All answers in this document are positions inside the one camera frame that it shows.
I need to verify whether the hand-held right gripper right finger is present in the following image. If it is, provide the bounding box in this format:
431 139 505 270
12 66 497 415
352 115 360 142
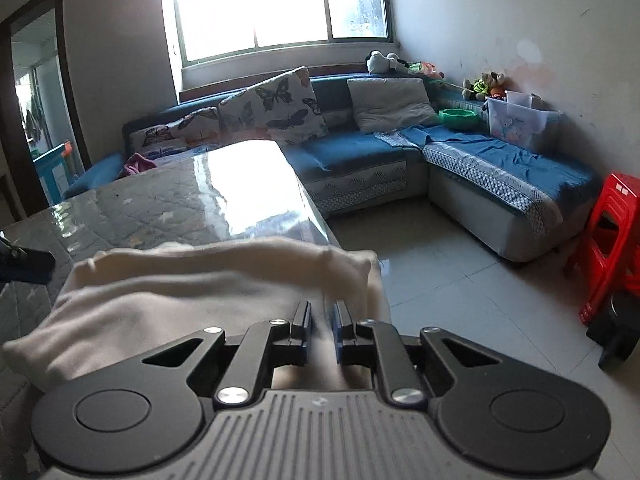
332 301 503 404

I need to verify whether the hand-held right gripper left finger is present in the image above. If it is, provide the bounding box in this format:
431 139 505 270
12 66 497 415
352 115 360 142
142 301 313 407

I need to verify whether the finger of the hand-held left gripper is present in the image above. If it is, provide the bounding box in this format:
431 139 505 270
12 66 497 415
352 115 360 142
0 234 56 285

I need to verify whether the cream sweatshirt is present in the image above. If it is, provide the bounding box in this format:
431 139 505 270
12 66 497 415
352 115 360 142
2 239 392 394

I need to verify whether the blue toy playpen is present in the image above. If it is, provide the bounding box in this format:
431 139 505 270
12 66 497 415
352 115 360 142
32 142 76 202

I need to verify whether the pink cloth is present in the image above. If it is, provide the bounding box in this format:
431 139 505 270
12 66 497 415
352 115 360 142
117 152 156 179

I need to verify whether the glass-topped table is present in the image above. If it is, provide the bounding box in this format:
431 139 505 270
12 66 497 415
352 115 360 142
0 140 344 480

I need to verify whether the blue corner sofa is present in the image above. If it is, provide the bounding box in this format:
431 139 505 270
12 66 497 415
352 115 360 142
62 72 603 264

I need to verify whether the flat butterfly print pillow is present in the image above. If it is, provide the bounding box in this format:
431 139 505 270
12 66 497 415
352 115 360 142
145 145 221 159

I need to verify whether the long butterfly print pillow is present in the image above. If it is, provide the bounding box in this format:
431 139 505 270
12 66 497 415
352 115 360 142
127 107 223 154

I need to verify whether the large butterfly print pillow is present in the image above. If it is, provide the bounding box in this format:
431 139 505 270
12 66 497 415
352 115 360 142
217 66 329 146

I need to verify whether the blue patterned sofa cover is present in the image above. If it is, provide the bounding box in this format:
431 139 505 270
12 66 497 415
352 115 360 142
375 125 602 237

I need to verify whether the grey pillow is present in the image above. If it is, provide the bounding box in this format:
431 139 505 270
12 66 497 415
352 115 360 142
346 77 440 134

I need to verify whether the green plastic basin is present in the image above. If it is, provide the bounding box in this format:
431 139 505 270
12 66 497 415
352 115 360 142
438 108 480 130

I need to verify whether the clear plastic storage box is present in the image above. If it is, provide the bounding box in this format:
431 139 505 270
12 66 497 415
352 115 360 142
482 91 562 154

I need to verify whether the panda plush toy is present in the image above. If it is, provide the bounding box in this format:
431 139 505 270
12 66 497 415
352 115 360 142
366 51 412 75

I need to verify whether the black plastic stool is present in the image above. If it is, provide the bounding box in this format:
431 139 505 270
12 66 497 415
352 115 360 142
586 292 640 372

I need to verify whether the pile of small plush toys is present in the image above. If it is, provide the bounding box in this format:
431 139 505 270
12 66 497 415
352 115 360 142
461 71 507 101

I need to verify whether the red plastic stool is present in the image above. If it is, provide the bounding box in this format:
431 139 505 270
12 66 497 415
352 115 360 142
565 172 640 329

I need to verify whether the sliding window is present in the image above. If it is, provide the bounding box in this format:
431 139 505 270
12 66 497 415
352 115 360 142
160 0 402 69

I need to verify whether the dark wooden door frame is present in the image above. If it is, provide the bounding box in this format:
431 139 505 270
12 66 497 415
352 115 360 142
0 0 94 222

